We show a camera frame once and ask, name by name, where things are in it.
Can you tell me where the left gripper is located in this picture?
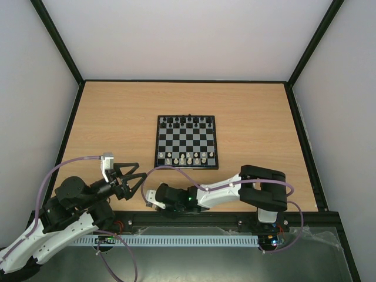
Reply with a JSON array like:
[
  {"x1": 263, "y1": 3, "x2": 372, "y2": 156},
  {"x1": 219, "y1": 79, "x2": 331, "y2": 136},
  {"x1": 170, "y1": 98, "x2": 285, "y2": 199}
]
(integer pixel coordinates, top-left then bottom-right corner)
[{"x1": 79, "y1": 162, "x2": 149, "y2": 210}]

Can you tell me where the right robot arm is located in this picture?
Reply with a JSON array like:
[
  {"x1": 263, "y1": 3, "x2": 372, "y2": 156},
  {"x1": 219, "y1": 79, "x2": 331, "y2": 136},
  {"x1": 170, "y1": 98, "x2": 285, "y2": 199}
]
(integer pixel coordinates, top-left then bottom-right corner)
[{"x1": 146, "y1": 165, "x2": 288, "y2": 230}]

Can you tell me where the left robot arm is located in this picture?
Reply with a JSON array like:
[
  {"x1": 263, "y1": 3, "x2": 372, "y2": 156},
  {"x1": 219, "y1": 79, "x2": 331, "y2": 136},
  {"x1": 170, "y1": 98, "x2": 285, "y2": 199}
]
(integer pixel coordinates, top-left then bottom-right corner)
[{"x1": 1, "y1": 163, "x2": 147, "y2": 281}]

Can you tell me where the black and silver chessboard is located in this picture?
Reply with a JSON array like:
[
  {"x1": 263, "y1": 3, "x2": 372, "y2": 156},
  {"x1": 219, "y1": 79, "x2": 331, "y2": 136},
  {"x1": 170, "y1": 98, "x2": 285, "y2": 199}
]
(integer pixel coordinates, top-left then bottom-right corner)
[{"x1": 154, "y1": 115, "x2": 219, "y2": 170}]

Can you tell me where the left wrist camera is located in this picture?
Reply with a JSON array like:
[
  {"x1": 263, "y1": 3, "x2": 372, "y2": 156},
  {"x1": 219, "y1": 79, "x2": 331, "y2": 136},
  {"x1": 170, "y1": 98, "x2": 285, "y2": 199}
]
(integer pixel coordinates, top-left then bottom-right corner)
[{"x1": 100, "y1": 152, "x2": 114, "y2": 183}]

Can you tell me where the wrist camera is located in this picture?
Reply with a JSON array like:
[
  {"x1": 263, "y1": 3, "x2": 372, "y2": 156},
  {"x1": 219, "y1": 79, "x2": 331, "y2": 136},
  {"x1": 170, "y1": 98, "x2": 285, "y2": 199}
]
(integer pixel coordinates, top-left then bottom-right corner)
[
  {"x1": 146, "y1": 190, "x2": 166, "y2": 210},
  {"x1": 100, "y1": 152, "x2": 114, "y2": 183}
]

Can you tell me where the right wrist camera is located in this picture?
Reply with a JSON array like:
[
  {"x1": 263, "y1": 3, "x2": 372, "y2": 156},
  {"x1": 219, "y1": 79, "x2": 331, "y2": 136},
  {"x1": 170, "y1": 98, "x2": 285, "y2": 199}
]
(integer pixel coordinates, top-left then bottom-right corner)
[{"x1": 146, "y1": 190, "x2": 166, "y2": 210}]

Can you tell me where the black aluminium frame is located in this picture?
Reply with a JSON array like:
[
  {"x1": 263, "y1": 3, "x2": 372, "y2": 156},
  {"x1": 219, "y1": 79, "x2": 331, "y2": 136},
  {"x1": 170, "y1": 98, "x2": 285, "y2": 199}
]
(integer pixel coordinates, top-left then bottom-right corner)
[{"x1": 5, "y1": 0, "x2": 364, "y2": 282}]

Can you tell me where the grey slotted cable duct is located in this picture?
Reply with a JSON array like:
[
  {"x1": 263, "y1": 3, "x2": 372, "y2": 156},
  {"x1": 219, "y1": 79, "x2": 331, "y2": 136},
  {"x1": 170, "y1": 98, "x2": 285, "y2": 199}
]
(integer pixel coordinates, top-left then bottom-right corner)
[{"x1": 71, "y1": 235, "x2": 259, "y2": 247}]

